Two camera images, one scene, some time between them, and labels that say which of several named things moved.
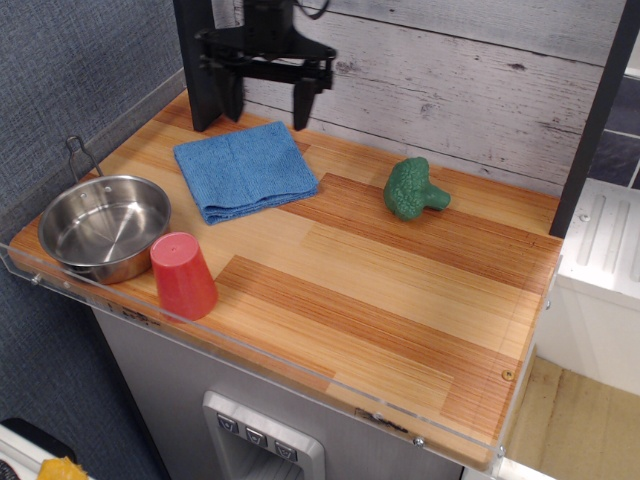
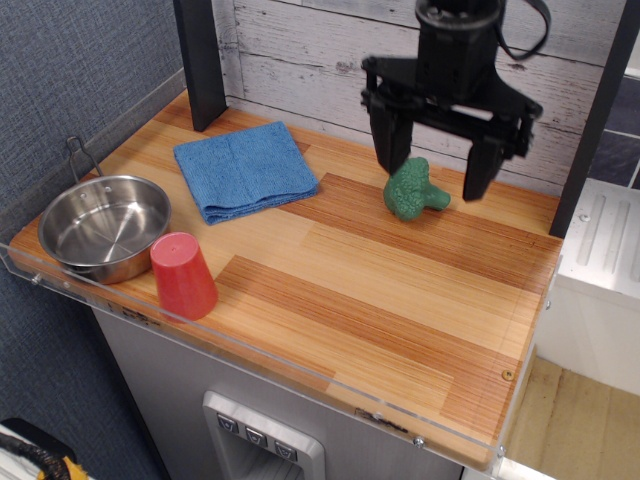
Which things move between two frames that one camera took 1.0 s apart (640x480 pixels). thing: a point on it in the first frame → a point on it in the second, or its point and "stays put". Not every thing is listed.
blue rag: (252, 167) stays put
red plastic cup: (187, 290) stays put
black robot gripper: (269, 47) → (457, 85)
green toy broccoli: (408, 192) stays put
